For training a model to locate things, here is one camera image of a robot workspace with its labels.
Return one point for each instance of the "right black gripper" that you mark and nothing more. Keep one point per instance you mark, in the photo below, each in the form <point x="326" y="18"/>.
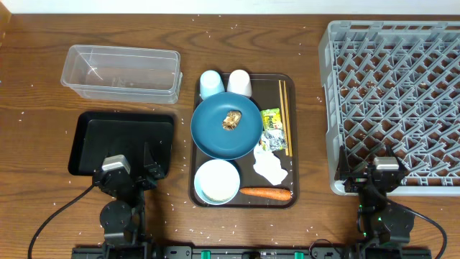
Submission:
<point x="356" y="180"/>

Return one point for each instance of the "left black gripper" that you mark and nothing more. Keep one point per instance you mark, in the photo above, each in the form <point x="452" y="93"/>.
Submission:
<point x="154" y="167"/>

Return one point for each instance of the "dark blue plate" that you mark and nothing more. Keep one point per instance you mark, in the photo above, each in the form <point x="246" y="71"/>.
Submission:
<point x="209" y="134"/>

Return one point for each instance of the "light blue rice bowl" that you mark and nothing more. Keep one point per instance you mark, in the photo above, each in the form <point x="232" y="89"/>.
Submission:
<point x="216" y="182"/>

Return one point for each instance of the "white rice pile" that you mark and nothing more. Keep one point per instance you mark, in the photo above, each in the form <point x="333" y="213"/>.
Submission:
<point x="217" y="185"/>

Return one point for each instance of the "orange carrot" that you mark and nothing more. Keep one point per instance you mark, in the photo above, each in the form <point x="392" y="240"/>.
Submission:
<point x="268" y="193"/>

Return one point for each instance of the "brown food scrap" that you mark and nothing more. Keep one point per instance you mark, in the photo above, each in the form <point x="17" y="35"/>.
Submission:
<point x="232" y="120"/>

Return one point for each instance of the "green snack wrapper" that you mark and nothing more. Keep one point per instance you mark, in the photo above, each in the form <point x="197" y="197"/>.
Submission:
<point x="271" y="119"/>

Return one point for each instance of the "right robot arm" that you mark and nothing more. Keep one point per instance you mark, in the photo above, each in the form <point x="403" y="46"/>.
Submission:
<point x="385" y="227"/>

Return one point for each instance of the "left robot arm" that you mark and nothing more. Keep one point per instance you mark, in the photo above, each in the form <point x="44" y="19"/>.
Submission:
<point x="123" y="219"/>

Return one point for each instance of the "black waste tray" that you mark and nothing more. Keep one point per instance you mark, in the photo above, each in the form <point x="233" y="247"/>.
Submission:
<point x="95" y="132"/>

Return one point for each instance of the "grey dishwasher rack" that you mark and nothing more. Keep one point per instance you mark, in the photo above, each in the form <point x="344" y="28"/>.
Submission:
<point x="393" y="84"/>

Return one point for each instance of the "left wooden chopstick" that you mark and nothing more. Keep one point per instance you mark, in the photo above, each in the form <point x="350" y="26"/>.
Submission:
<point x="282" y="111"/>

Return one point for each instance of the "wooden chopstick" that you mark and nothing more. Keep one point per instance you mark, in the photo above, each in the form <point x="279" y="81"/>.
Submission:
<point x="282" y="111"/>
<point x="287" y="117"/>

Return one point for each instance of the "right wooden chopstick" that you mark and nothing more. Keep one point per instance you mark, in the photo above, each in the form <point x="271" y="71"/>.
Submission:
<point x="287" y="117"/>

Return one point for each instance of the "clear plastic bin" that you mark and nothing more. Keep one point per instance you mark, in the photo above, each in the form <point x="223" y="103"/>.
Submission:
<point x="123" y="73"/>

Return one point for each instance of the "crumpled white napkin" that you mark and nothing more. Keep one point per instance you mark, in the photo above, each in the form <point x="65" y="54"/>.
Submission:
<point x="269" y="166"/>

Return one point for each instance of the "light blue cup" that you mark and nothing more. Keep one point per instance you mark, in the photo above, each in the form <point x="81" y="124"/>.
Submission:
<point x="210" y="84"/>

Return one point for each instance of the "brown serving tray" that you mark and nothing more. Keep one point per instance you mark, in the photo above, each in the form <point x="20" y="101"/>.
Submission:
<point x="266" y="89"/>

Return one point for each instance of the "pink cup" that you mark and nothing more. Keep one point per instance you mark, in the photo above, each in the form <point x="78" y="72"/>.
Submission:
<point x="240" y="83"/>

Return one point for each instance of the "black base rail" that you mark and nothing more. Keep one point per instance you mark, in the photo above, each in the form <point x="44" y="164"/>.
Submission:
<point x="185" y="252"/>

